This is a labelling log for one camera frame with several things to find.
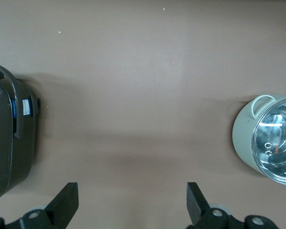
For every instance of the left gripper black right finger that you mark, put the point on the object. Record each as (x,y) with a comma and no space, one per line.
(197,207)

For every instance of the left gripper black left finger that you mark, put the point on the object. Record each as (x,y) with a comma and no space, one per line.
(59,205)

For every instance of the round glass pot lid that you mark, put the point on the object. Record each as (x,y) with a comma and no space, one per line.
(274,143)

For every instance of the black rice cooker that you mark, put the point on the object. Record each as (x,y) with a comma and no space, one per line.
(4,143)

